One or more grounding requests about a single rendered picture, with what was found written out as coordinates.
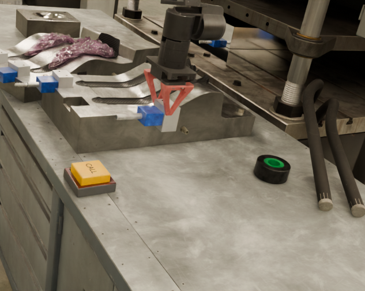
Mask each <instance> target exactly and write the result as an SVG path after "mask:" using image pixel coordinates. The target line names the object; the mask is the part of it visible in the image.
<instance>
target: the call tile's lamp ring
mask: <svg viewBox="0 0 365 291"><path fill-rule="evenodd" d="M65 170H66V171H67V173H68V175H69V176H70V177H71V179H72V180H73V182H74V183H75V184H76V186H77V188H78V189H80V188H88V187H93V186H101V185H108V184H116V182H115V181H114V180H113V179H112V177H111V176H110V181H111V182H104V183H99V184H91V185H83V186H80V184H79V183H78V182H77V180H76V179H75V177H74V176H73V175H72V173H71V171H70V170H71V167H69V168H65Z"/></svg>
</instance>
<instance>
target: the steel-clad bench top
mask: <svg viewBox="0 0 365 291"><path fill-rule="evenodd" d="M16 9H27V10H48V11H59V12H68V13H70V14H71V15H72V16H73V17H75V18H76V19H77V20H79V21H80V22H81V26H80V36H81V32H82V28H83V27H84V26H94V25H112V26H113V27H116V28H118V29H121V30H123V31H125V32H128V33H130V34H132V35H135V36H138V35H137V34H136V33H134V32H133V31H131V30H129V29H128V28H126V27H125V26H124V25H122V24H121V23H119V22H117V21H116V20H114V19H113V18H111V17H110V16H108V15H107V14H105V13H104V12H102V11H101V10H94V9H74V8H55V7H44V6H24V5H5V4H0V49H1V50H4V49H9V48H12V47H14V46H16V45H17V44H19V43H21V42H22V41H23V40H25V39H26V37H25V36H24V35H23V34H22V33H21V32H20V31H19V30H18V29H17V28H16ZM138 37H139V38H142V37H140V36H138ZM142 39H143V38H142ZM209 84H211V83H210V82H209ZM211 85H213V84H211ZM213 86H214V85H213ZM214 87H216V86H214ZM216 88H217V87H216ZM217 89H219V88H217ZM0 90H1V91H2V93H3V94H4V96H5V98H6V99H7V101H8V102H9V104H10V105H11V107H12V108H13V110H14V111H15V113H16V114H17V116H18V118H19V119H20V121H21V122H22V124H23V125H24V126H25V128H26V130H27V131H28V133H29V134H30V136H31V138H32V139H33V141H34V142H35V144H36V145H37V147H38V148H39V150H40V152H41V153H42V154H43V156H44V157H45V159H46V161H47V162H48V164H49V165H50V167H51V168H52V170H53V171H54V173H55V175H56V176H57V177H58V179H59V181H60V182H61V184H62V185H63V187H64V188H65V190H66V192H67V193H68V194H69V196H70V198H71V199H72V201H73V202H74V204H75V205H76V207H77V208H78V210H79V212H80V213H81V215H82V216H83V217H84V219H85V221H86V222H87V224H88V225H89V227H90V228H91V230H92V231H93V233H94V235H95V236H96V238H97V239H98V241H99V242H100V244H101V245H102V247H103V248H104V250H105V251H106V253H107V255H108V256H109V258H110V259H111V261H112V262H113V264H114V265H115V267H116V269H117V270H118V271H119V273H120V275H121V276H122V278H123V279H124V281H125V282H126V284H127V285H128V287H129V288H130V290H131V291H365V215H364V216H362V217H355V216H353V215H352V212H351V209H350V207H349V204H348V201H347V197H346V194H345V191H344V188H343V185H342V182H341V179H340V176H339V173H338V170H337V167H336V166H335V165H334V164H332V163H331V162H329V161H328V160H326V159H325V158H324V160H325V166H326V171H327V175H328V181H329V186H330V193H331V196H332V202H333V208H332V209H331V210H330V211H321V210H320V209H319V206H318V200H317V193H316V188H315V181H314V175H313V167H312V163H311V156H310V149H309V148H308V147H306V146H305V145H304V144H302V143H301V142H299V141H297V140H296V139H294V138H293V137H292V136H290V135H289V134H287V133H285V132H284V131H282V130H281V129H279V128H278V127H276V126H275V125H273V124H272V123H270V122H269V121H267V120H266V119H264V118H263V117H261V116H260V115H258V114H257V113H255V112H253V111H252V110H250V109H249V108H248V107H246V106H245V105H243V104H241V103H240V102H238V101H237V100H236V99H234V98H233V97H231V96H229V95H228V94H226V93H225V92H223V91H222V90H220V89H219V90H220V91H221V92H223V93H224V95H225V96H226V97H228V98H230V99H231V100H233V101H234V102H235V103H237V104H238V105H240V106H242V107H243V108H244V109H246V110H247V111H249V112H250V113H252V114H254V115H255V116H256V117H255V121H254V125H253V130H252V132H251V136H244V137H233V138H227V139H216V140H205V141H194V142H188V143H177V144H166V145H156V146H149V147H138V148H128V149H121V150H111V151H100V152H89V153H83V154H76V152H75V151H74V150H73V149H72V147H71V146H70V144H69V143H68V142H67V141H66V139H65V138H64V137H63V135H62V134H61V132H60V131H59V130H58V128H57V127H56V126H55V125H54V123H53V122H52V121H51V120H50V118H49V117H48V115H47V114H46V113H45V111H44V110H43V109H42V107H41V106H42V100H37V101H33V102H27V103H23V102H22V101H20V100H18V99H17V98H15V97H14V96H13V95H11V94H9V93H8V92H6V91H5V90H3V89H2V88H0ZM261 155H274V156H277V157H280V158H282V159H284V160H286V161H287V162H288V163H289V164H290V165H291V169H290V172H289V175H288V179H287V181H286V182H285V183H283V184H270V183H267V182H265V181H262V180H260V179H259V178H258V177H256V175H255V174H254V168H255V164H256V161H257V158H258V157H259V156H261ZM96 160H99V161H100V162H101V163H102V164H103V166H104V167H105V168H106V169H107V170H108V172H109V173H110V176H111V177H112V179H113V180H114V181H115V182H116V190H115V192H110V193H102V194H98V195H90V196H83V197H77V196H76V194H75V193H74V192H73V190H72V189H71V187H70V186H69V184H68V183H67V181H66V180H65V178H64V177H63V174H64V169H65V168H69V167H71V165H72V163H77V162H87V161H96ZM355 181H356V185H357V187H358V190H359V193H360V195H361V198H362V201H363V204H364V206H365V185H364V184H362V183H361V182H360V181H358V180H357V179H355Z"/></svg>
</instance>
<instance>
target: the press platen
mask: <svg viewBox="0 0 365 291"><path fill-rule="evenodd" d="M201 2H203V3H208V4H211V5H219V6H222V7H223V9H224V12H225V13H227V14H230V15H232V16H234V17H236V18H238V19H240V20H243V21H245V22H247V23H249V24H251V25H253V26H256V27H258V28H260V29H263V30H264V31H266V32H269V33H271V34H273V35H276V36H278V37H280V38H282V39H284V40H285V41H286V44H287V46H288V49H289V50H290V52H292V53H293V54H295V55H297V56H299V57H303V58H309V59H314V58H318V57H320V56H322V55H324V54H326V53H327V52H329V51H330V50H357V51H365V39H363V38H361V37H358V36H357V35H356V33H357V30H358V27H359V24H360V20H358V19H359V16H360V11H357V10H354V9H351V8H348V7H346V6H343V5H339V4H337V3H334V2H331V1H330V2H329V6H328V9H327V12H326V16H325V19H324V22H323V26H322V29H321V33H320V35H319V37H318V38H312V37H309V36H305V35H302V34H300V29H301V26H302V22H303V19H304V14H305V12H306V8H307V4H308V0H201Z"/></svg>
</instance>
